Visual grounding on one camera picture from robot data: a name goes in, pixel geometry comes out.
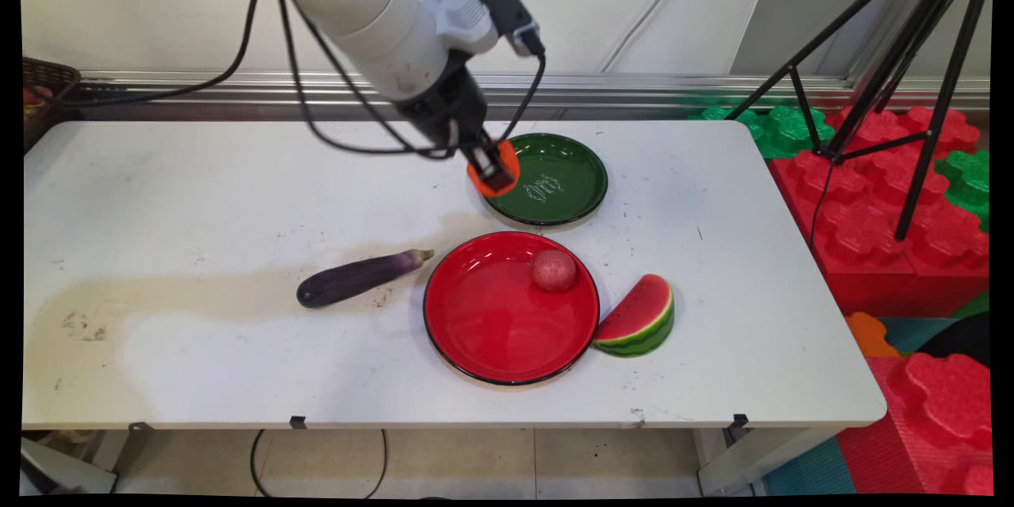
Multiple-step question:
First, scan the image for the red round toy fruit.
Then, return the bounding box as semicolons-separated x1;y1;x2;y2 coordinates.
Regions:
530;248;578;292

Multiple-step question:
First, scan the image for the watermelon slice toy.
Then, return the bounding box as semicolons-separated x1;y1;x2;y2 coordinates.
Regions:
591;273;677;358

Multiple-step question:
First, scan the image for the looping black arm cable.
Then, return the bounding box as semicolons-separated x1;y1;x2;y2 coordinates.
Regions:
273;0;462;161

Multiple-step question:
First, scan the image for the purple eggplant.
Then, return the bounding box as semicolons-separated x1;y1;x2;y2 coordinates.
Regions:
295;248;436;310

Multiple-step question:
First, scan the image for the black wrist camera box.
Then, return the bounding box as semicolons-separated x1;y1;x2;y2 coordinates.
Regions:
471;0;547;59

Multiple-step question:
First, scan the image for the red plate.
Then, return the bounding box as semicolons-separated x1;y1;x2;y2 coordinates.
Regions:
422;231;601;387

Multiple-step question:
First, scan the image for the green foam block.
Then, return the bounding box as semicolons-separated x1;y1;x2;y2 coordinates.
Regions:
688;104;837;162
934;148;992;233

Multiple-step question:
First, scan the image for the long black arm cable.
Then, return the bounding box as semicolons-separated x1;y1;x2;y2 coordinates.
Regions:
59;0;267;109

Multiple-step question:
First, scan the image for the orange foam piece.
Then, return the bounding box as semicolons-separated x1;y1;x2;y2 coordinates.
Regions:
844;311;902;360

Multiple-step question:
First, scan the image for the green plate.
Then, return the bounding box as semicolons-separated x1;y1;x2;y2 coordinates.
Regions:
481;132;610;227

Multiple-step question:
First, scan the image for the black camera cable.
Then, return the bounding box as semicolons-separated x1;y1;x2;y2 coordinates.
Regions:
495;36;548;147

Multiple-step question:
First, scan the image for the teal foam mat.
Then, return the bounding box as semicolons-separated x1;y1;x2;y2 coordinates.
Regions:
763;436;858;497

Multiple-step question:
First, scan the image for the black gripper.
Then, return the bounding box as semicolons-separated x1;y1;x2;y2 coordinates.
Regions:
395;63;517;191

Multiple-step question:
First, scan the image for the black tripod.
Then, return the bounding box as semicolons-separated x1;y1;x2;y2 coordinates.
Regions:
725;0;994;242

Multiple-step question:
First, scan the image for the white table leg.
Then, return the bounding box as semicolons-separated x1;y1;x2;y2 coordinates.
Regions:
696;426;842;497

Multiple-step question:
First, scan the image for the black floor cable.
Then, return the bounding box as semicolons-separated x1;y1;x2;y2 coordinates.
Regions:
250;429;389;500

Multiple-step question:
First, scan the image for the large red foam block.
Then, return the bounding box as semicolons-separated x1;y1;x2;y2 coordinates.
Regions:
769;105;991;318

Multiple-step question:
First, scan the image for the brown wicker basket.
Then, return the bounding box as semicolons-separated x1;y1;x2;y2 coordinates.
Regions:
21;56;82;154

